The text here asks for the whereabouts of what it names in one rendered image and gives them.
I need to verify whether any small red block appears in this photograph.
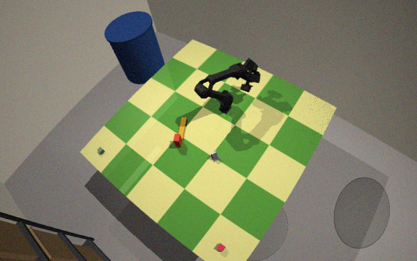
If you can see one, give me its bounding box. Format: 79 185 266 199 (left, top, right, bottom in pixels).
217 244 225 252

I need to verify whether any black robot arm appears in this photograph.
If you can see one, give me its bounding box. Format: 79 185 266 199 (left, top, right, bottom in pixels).
194 58 261 114

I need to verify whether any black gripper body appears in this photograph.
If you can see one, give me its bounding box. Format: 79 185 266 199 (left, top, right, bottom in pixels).
241 64 258 92

